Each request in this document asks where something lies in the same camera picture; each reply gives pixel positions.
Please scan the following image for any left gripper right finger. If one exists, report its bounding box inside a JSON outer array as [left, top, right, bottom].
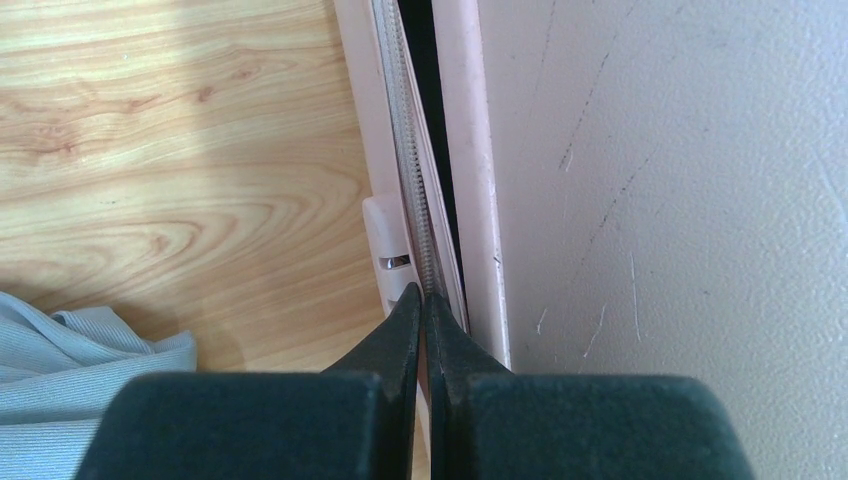
[[423, 295, 754, 479]]

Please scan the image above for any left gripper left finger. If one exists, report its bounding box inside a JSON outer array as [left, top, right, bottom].
[[77, 284, 422, 479]]

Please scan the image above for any pink suitcase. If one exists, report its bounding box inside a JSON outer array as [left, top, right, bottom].
[[334, 1, 847, 479]]

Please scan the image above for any grey cloth garment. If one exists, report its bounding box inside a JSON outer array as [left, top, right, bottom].
[[1, 293, 197, 479]]

